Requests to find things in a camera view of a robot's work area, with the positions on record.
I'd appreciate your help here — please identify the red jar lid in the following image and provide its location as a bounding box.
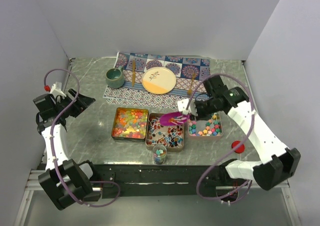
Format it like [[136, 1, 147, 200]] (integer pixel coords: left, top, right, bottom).
[[231, 141, 245, 154]]

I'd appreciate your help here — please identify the cream and orange plate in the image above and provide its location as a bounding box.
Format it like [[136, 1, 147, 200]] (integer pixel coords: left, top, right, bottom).
[[141, 67, 177, 95]]

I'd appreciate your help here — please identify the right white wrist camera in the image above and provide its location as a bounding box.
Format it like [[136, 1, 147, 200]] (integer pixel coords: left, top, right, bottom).
[[177, 99, 198, 116]]

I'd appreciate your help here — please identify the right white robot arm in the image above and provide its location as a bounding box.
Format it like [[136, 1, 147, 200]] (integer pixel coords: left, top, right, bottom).
[[189, 75, 301, 191]]

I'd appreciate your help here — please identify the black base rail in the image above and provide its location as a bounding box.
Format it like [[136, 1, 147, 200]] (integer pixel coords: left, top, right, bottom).
[[58, 163, 253, 203]]

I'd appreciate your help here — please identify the gold knife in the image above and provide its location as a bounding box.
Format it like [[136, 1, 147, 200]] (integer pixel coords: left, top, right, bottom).
[[131, 60, 136, 87]]

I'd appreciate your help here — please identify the tin of pastel star candies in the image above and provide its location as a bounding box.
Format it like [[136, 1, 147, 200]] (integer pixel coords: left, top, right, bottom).
[[187, 113, 223, 139]]

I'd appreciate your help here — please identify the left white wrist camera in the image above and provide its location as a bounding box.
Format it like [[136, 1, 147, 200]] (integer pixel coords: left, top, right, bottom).
[[44, 82, 66, 97]]

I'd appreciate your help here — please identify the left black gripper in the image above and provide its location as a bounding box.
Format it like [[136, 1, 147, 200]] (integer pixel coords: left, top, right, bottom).
[[54, 89, 95, 118]]

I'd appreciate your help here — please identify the purple plastic scoop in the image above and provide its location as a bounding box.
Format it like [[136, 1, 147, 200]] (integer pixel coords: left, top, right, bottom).
[[159, 112, 190, 126]]

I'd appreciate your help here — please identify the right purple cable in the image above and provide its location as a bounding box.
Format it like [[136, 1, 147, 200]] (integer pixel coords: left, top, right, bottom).
[[184, 73, 256, 205]]

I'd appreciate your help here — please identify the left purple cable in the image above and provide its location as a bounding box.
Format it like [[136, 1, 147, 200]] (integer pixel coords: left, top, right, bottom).
[[42, 68, 121, 208]]

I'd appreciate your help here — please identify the tin of lollipops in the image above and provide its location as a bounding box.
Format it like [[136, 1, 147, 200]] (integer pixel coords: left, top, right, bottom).
[[145, 113, 185, 153]]

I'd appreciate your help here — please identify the purple cable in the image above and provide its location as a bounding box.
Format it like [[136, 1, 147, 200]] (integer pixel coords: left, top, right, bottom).
[[184, 73, 256, 205], [42, 68, 121, 208]]

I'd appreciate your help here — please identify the clear glass jar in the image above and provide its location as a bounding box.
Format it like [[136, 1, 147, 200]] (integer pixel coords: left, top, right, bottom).
[[152, 144, 167, 165]]

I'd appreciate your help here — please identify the patterned placemat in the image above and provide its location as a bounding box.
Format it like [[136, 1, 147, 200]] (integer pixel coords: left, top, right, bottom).
[[103, 52, 211, 108]]

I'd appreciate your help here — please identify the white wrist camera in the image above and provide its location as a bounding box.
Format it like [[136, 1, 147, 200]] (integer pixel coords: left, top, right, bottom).
[[44, 82, 66, 97], [177, 99, 198, 116]]

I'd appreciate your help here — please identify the gold fork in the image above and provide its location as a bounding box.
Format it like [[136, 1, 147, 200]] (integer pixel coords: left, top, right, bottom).
[[187, 73, 197, 96]]

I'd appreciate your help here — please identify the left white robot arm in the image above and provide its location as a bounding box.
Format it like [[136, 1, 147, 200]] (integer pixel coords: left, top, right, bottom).
[[33, 89, 100, 210]]

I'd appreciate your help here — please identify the green ceramic mug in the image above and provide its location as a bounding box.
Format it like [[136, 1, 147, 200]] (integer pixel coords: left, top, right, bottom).
[[105, 67, 125, 89]]

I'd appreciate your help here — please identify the gold tin of gummy stars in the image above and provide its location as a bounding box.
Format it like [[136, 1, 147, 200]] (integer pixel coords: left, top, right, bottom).
[[111, 107, 149, 142]]

